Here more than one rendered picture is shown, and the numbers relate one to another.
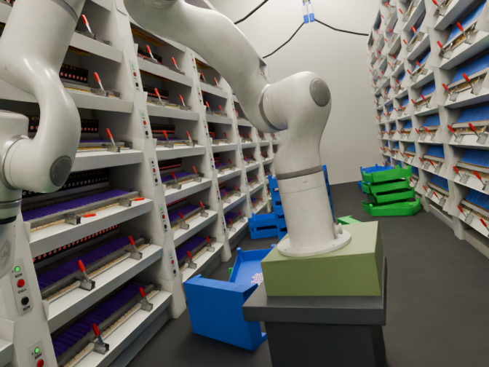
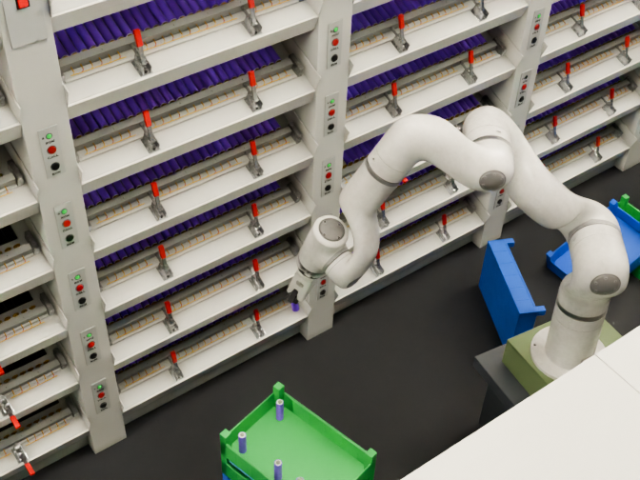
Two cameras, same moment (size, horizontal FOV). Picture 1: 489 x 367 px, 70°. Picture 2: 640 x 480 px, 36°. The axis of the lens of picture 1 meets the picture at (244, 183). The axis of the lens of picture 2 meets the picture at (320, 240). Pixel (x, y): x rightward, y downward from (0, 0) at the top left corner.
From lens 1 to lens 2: 1.92 m
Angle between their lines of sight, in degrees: 51
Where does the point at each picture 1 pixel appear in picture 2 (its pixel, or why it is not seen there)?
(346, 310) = not seen: hidden behind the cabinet
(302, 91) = (584, 278)
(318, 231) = (562, 358)
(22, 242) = (335, 202)
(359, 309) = not seen: hidden behind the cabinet
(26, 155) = (337, 274)
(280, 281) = (513, 364)
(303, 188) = (565, 325)
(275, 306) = (494, 379)
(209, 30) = (517, 199)
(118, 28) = not seen: outside the picture
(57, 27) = (382, 196)
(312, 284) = (531, 388)
